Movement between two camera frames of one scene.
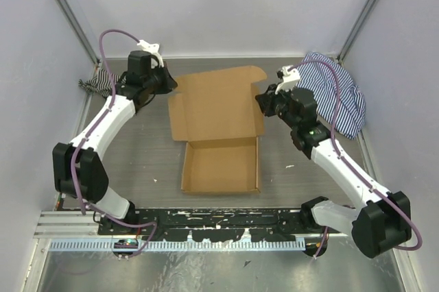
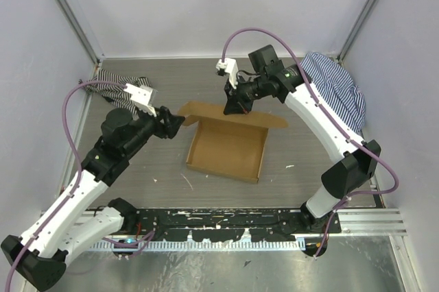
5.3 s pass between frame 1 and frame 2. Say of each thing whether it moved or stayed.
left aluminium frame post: stayed
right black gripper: moved
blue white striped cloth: stayed
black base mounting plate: stayed
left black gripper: moved
